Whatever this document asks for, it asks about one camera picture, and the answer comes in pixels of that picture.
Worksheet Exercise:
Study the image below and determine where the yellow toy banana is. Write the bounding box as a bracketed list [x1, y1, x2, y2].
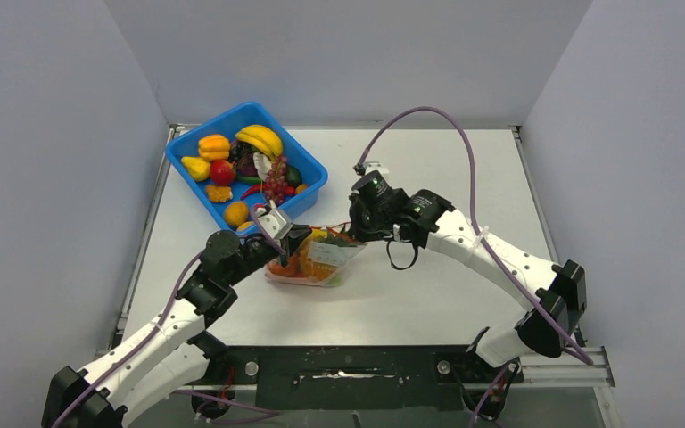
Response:
[309, 228, 329, 242]

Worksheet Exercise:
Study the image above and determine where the orange toy carrot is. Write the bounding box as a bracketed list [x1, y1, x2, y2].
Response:
[266, 256, 302, 278]

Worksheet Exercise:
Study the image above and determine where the orange toy pineapple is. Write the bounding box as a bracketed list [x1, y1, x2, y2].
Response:
[298, 228, 366, 286]

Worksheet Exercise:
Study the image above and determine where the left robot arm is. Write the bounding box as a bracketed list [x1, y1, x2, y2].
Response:
[40, 225, 311, 427]

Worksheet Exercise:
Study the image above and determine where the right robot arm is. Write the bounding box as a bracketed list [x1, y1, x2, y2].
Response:
[349, 170, 590, 381]

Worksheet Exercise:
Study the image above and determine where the red toy chili pepper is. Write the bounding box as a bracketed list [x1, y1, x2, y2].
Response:
[240, 185, 296, 200]

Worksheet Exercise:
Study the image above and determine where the small red grape bunch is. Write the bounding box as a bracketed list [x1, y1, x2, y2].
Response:
[262, 155, 289, 206]

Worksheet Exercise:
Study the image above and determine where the dark green toy avocado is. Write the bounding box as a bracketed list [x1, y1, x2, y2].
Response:
[285, 165, 303, 188]

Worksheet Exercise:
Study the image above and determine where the yellow toy mango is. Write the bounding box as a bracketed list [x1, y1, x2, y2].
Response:
[223, 201, 250, 230]

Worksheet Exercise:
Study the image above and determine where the green toy chili pepper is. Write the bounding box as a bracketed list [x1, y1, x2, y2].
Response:
[235, 175, 263, 186]

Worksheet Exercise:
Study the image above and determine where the white toy garlic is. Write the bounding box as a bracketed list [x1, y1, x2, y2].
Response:
[252, 152, 272, 181]

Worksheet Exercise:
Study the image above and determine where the blue plastic bin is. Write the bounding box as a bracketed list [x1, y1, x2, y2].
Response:
[165, 102, 328, 229]

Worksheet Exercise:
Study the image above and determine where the orange toy fried nugget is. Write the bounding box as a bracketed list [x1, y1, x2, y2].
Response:
[205, 185, 234, 203]

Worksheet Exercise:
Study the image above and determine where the red toy apple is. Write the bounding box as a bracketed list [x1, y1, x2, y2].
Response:
[210, 160, 237, 186]

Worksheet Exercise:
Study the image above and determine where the yellow banana bunch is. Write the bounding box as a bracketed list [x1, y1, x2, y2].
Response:
[235, 124, 284, 159]

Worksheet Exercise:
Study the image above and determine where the small black grape bunch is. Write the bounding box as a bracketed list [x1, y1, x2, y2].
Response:
[227, 140, 253, 169]

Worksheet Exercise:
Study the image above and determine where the yellow toy lemon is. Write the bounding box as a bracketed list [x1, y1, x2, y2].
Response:
[181, 156, 211, 182]

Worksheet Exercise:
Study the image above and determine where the orange toy bell pepper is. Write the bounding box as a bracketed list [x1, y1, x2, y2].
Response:
[198, 134, 231, 162]

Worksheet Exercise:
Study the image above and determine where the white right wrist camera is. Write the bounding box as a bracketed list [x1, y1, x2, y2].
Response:
[353, 161, 390, 181]

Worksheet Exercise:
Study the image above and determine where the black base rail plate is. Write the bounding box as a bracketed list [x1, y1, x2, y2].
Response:
[195, 345, 524, 419]

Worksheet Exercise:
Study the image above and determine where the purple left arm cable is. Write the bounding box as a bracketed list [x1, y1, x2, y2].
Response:
[49, 203, 287, 428]

